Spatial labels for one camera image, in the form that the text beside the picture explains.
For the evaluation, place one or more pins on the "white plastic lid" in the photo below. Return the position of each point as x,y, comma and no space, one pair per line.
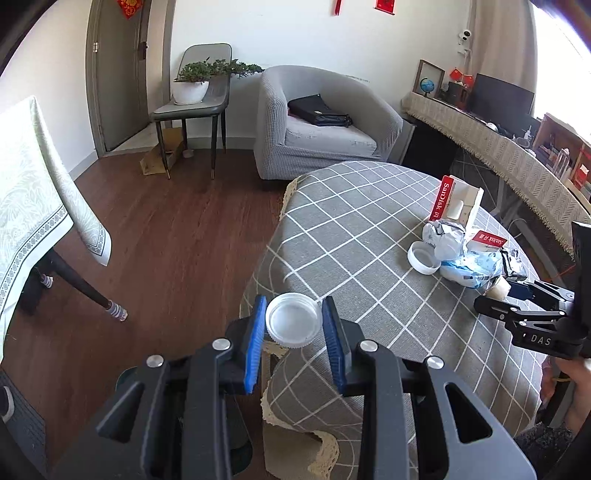
292,322
422,258

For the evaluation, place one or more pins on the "red and white cardboard box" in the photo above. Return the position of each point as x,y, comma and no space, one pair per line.
455,203

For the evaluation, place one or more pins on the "red wall ornament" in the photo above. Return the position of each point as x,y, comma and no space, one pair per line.
337,5
385,5

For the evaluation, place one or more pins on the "beige curtain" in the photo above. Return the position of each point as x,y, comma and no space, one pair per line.
503,37

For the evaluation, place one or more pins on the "round table grey checked cloth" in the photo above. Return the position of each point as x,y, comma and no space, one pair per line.
360,230

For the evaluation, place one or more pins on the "grey door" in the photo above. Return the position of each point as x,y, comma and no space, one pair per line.
117,83

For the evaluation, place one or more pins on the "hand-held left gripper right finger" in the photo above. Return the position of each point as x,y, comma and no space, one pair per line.
333,346

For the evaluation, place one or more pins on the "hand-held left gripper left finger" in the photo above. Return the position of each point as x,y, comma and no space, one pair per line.
256,346

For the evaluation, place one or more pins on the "wooden crate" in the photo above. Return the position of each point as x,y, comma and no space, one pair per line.
561,138

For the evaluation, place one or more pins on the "red and white box piece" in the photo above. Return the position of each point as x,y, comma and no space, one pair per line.
487,240

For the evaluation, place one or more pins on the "grey dining chair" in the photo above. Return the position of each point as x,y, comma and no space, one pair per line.
194,110

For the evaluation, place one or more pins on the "potted plant in white pot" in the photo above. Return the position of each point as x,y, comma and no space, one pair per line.
190,91

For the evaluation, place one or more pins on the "black handbag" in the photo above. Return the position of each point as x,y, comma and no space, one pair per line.
318,110

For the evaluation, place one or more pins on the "black monitor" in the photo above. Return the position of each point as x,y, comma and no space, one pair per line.
501,99

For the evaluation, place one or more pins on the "person's dark clothing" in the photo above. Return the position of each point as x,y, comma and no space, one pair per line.
545,450

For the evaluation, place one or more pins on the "dark brown box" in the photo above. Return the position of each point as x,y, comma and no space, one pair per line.
457,94

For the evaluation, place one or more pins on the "white security camera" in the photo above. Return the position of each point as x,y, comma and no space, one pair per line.
465,39

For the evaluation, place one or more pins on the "black wrapper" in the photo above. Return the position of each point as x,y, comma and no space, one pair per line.
513,264

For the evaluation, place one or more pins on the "person's right hand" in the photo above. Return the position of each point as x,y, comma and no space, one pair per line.
581,397

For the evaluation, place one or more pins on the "blue and white plastic bag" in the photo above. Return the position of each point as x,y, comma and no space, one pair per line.
471,271

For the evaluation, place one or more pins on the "small blue globe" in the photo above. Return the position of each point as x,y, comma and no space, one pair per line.
427,85

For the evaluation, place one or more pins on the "grey floor mat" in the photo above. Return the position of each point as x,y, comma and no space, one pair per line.
25,424

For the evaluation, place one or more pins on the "cream paper piece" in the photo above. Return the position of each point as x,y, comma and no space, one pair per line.
498,288

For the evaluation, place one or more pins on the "cream lace table cover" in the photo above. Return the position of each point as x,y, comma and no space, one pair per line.
295,436

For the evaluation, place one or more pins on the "grey armchair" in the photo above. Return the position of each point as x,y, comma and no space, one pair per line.
323,147

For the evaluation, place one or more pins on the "small red flags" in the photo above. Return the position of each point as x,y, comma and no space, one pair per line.
461,76

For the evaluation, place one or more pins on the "flat cardboard box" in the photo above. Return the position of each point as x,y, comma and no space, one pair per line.
157,159

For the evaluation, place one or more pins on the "long table with beige cloth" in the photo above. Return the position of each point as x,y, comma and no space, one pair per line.
498,147

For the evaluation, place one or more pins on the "wooden picture frame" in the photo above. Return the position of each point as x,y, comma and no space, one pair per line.
422,69

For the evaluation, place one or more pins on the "dark chair leg with sock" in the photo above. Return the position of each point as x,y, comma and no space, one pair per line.
83,288

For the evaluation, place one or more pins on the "crumpled grey plastic wrapper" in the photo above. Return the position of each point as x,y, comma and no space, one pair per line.
444,237

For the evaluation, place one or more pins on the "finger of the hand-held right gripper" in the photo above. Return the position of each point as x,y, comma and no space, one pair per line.
549,294
503,310

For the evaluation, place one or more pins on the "red door decoration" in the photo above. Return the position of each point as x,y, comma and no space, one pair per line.
129,7

